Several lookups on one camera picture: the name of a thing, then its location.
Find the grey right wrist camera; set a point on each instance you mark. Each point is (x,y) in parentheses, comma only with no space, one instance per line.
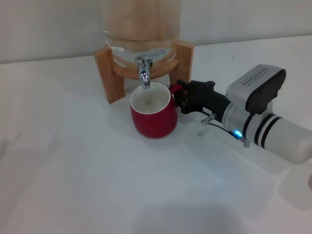
(256,85)

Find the glass water dispenser jar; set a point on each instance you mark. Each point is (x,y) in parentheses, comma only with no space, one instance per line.
(141,22)

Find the wooden dispenser stand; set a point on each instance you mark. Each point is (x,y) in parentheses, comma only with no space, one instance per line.
(107,73)

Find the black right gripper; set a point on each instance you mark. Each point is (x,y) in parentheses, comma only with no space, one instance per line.
(209,100)

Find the chrome faucet with lever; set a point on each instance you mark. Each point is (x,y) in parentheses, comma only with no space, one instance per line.
(144,73)

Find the red cup white inside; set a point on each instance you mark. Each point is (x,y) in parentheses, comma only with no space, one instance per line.
(153,124)

